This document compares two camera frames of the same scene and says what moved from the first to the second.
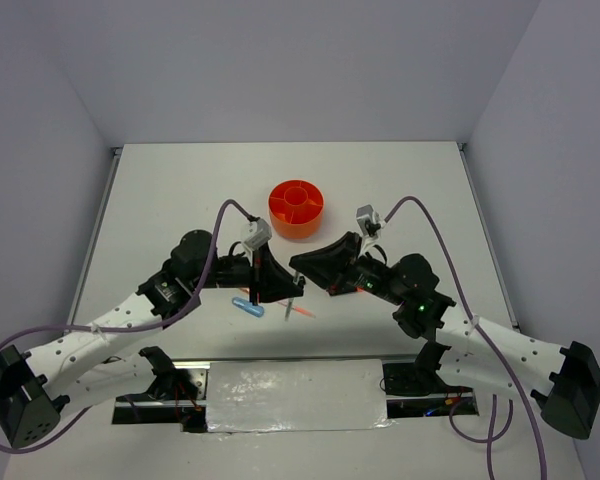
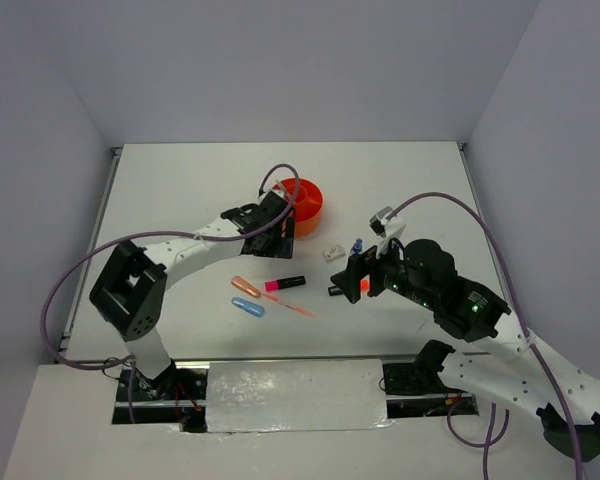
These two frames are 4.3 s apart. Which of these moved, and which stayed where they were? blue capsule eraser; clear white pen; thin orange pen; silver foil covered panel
Moved: clear white pen
Stayed: blue capsule eraser; thin orange pen; silver foil covered panel
